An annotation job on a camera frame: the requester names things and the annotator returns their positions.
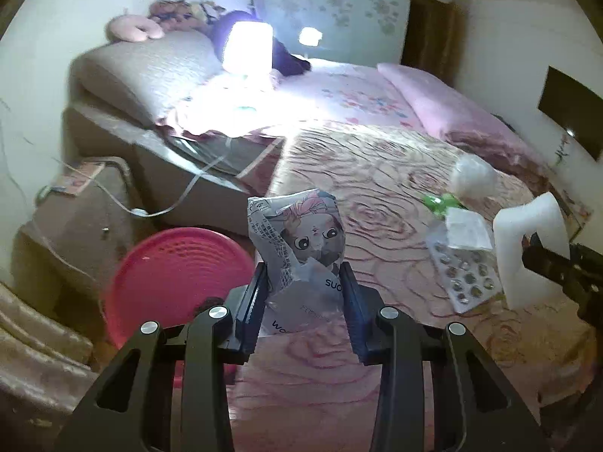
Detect dark wall picture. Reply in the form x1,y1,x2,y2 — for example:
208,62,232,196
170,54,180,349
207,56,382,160
538,66,603,161

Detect white foam piece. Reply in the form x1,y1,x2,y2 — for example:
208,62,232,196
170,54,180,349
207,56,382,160
492,192,572,309

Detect dark wooden door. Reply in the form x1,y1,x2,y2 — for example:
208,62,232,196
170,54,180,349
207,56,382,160
400,0,458,88

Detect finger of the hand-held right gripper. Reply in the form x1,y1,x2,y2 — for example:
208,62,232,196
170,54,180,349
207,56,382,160
520,233,603,325

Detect pink neck pillow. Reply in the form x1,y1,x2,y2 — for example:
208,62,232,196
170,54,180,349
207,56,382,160
107,14,165,43

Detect glowing table lamp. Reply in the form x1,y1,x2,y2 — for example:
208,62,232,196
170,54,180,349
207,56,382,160
221,21,275,118

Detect white paper packet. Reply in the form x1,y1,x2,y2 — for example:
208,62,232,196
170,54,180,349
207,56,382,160
444,208,494,252

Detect rose pattern blanket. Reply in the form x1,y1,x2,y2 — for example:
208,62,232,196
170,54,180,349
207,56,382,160
226,120,599,452

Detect clear crumpled plastic bag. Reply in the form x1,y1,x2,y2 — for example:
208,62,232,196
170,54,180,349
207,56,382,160
448,154,500,199

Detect pink floral bedsheet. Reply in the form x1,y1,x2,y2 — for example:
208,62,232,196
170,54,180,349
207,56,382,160
155,56,425,142

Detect beige patterned cloth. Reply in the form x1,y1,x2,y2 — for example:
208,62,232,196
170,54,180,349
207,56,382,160
0,282,97,417

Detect dark clothing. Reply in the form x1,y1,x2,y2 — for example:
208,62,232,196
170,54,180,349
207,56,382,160
207,9,312,77

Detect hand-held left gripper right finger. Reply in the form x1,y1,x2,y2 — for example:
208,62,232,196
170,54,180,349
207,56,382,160
339,261,542,452

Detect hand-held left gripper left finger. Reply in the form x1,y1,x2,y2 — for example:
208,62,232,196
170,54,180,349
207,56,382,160
54,261,269,452

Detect cartoon print snack packet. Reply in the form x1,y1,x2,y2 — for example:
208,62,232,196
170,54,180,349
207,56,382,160
247,188,347,340

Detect pink plastic basket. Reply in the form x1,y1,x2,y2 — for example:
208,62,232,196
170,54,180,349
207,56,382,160
100,227,259,387

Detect pink booklet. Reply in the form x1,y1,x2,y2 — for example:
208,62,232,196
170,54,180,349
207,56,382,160
49,161,105,196

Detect foil blister pack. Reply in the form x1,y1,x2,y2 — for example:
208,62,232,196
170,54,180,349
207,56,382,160
426,223,503,314

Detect stuffed toys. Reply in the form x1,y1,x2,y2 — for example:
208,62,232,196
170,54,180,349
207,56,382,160
148,0,228,26

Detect white cable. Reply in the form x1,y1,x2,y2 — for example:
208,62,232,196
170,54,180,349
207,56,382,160
63,139,239,218

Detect brown nightstand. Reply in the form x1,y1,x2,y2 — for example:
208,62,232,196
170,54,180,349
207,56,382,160
12,155,163,340

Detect floral wardrobe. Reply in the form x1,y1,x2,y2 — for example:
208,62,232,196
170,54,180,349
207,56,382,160
261,0,414,64

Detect beige padded headboard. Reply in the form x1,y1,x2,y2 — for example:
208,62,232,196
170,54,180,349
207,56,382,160
61,32,286,234

